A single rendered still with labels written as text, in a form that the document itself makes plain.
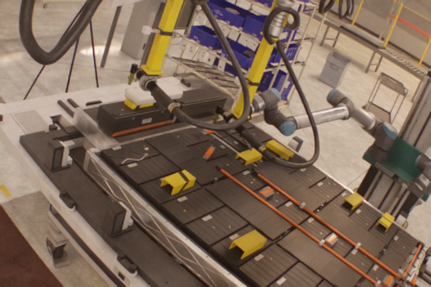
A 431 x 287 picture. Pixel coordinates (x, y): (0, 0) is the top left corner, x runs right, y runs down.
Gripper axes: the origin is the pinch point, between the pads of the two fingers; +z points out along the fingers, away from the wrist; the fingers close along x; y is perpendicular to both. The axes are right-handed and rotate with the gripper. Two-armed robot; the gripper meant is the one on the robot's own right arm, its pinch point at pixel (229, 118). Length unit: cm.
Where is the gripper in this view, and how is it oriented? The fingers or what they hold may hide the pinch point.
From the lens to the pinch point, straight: 251.0
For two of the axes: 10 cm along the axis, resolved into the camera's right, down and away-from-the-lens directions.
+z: -8.4, 4.5, -3.1
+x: 1.1, 6.9, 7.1
